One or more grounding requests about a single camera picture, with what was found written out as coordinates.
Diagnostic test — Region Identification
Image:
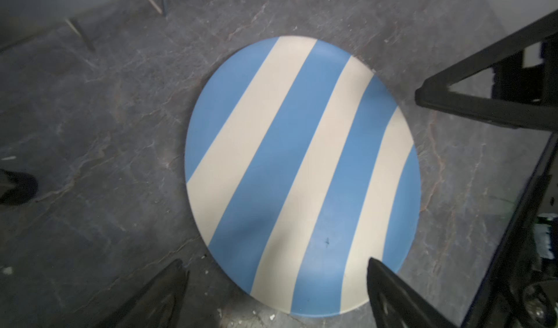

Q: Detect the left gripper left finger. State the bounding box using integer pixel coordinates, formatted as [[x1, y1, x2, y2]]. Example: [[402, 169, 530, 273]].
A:
[[97, 259, 189, 327]]

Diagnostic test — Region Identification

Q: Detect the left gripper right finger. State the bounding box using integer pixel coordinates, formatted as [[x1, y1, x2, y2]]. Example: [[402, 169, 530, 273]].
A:
[[367, 258, 455, 327]]

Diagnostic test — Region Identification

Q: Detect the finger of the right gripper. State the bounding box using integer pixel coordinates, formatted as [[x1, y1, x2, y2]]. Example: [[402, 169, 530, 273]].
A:
[[415, 12, 557, 131]]

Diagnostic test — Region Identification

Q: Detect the blue striped plate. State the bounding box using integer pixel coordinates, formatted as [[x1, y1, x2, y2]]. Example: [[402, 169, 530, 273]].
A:
[[185, 36, 421, 317]]

